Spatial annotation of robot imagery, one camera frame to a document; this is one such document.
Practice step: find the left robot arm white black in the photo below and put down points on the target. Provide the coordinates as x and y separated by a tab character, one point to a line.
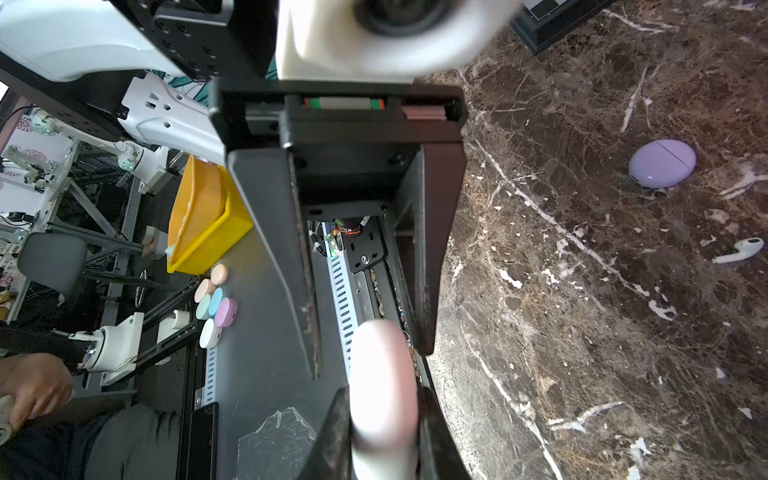
137	76

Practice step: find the white slotted cable duct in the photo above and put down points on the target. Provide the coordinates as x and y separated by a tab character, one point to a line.
342	293

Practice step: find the yellow plastic bin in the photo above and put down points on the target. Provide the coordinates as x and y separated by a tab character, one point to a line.
208	218

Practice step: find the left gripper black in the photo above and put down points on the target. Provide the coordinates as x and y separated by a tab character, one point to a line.
330	150

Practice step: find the black white checkerboard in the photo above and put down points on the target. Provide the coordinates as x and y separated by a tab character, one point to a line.
541	23

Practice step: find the white earbud on table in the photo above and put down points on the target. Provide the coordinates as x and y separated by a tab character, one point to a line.
742	250

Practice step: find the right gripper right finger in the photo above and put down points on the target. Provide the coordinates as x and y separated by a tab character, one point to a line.
439	458

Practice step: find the operator hand bare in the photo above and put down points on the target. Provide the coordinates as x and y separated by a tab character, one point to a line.
39	383

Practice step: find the pastel round cases pile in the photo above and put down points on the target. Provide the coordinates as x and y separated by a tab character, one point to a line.
215	306

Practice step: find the black mounting rail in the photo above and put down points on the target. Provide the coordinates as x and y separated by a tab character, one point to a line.
375	295

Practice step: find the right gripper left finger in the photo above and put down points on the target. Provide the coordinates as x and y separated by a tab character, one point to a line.
330	455

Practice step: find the purple earbud charging case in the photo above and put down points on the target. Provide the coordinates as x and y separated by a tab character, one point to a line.
662	164

